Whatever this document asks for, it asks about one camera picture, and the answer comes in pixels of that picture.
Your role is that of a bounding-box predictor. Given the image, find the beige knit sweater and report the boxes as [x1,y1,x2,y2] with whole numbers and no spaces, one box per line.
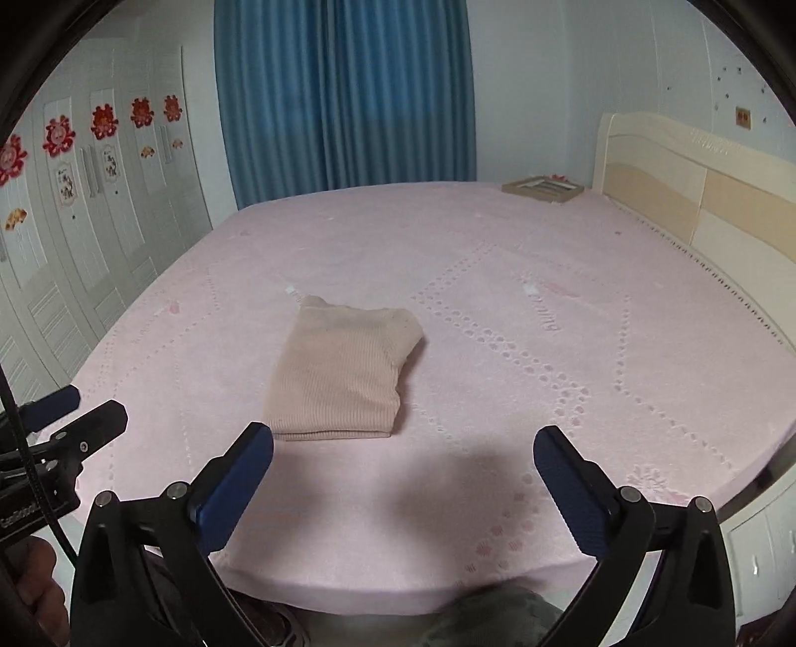
[263,295,424,441]

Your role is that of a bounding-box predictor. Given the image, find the person's left hand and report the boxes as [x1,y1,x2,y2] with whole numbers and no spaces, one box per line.
[16,537,70,646]

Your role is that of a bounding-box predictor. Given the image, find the white wardrobe with red decals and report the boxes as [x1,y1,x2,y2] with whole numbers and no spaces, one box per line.
[1,38,212,403]

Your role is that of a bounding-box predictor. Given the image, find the cream wooden headboard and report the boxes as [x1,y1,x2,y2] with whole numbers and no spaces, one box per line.
[593,112,795,348]

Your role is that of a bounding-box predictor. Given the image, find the flat cardboard box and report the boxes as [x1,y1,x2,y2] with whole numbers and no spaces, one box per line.
[502,175,586,204]

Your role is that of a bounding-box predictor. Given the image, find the blue curtain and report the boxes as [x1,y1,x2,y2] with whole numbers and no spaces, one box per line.
[213,0,476,208]

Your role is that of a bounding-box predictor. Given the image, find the white bed frame drawer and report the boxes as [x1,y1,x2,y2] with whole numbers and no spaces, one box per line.
[722,477,795,628]

